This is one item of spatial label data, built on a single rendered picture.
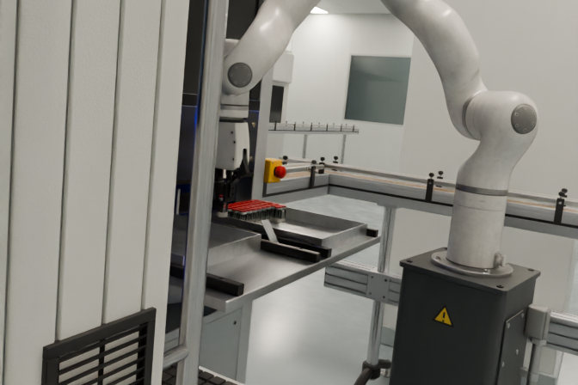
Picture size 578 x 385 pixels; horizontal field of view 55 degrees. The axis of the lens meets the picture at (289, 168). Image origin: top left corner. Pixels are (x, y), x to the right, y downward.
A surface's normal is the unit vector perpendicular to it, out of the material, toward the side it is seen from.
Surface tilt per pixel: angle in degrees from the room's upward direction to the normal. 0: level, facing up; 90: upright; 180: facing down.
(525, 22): 90
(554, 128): 90
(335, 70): 90
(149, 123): 90
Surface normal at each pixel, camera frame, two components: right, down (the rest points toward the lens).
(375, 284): -0.51, 0.05
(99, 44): 0.85, 0.14
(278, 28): 0.65, -0.43
